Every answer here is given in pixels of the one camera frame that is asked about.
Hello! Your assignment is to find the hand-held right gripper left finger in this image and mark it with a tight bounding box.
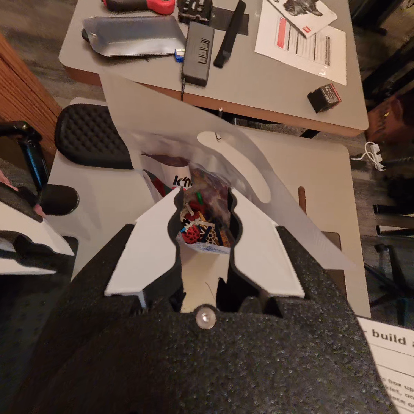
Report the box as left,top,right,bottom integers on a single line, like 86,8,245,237
103,186,183,308

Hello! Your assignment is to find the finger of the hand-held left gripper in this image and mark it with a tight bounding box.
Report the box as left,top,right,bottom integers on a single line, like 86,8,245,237
0,249,58,276
0,201,75,257

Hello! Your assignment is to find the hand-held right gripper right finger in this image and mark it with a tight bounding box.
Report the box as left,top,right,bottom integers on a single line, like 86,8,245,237
227,187,306,299

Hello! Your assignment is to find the pile of colourful toy pieces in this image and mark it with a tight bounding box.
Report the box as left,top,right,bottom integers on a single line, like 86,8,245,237
178,168,235,248

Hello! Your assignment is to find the printed toy parts bag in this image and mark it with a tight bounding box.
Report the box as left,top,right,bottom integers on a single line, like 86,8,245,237
99,69,356,272

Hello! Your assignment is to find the person's left hand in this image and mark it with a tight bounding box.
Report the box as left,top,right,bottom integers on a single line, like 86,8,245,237
0,170,18,192

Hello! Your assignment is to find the black rod with knob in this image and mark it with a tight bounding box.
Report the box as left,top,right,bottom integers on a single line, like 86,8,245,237
0,121,80,216

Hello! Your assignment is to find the black chair armrest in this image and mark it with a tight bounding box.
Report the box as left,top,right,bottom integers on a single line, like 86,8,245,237
54,103,135,171

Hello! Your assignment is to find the wooden cabinet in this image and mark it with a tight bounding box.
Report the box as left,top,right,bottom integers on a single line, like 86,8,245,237
0,32,63,169

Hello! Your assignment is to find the printed task sheet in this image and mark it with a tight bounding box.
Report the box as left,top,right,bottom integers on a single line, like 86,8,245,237
356,316,414,414

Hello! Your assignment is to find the small black and red box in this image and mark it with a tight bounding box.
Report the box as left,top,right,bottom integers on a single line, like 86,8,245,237
307,82,342,114

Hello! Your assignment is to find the silver foil pouch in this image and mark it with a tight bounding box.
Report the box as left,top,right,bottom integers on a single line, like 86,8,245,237
81,14,187,58

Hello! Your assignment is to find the white form sheet with red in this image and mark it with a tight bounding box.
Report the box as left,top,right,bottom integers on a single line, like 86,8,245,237
254,0,347,86

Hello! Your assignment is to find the black power adapter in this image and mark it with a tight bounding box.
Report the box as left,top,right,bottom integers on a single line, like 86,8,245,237
181,21,215,87

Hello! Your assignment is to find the red and black hand tool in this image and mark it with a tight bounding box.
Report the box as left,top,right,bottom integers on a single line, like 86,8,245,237
102,0,176,16

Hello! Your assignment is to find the illustrated booklet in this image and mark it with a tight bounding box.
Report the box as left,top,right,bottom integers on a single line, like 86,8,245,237
267,0,338,39

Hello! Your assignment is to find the white cable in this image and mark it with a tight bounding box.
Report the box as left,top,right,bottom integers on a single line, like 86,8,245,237
350,141,387,172

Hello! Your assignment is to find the black plastic bracket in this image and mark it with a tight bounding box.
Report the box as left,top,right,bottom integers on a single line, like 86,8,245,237
177,0,214,25

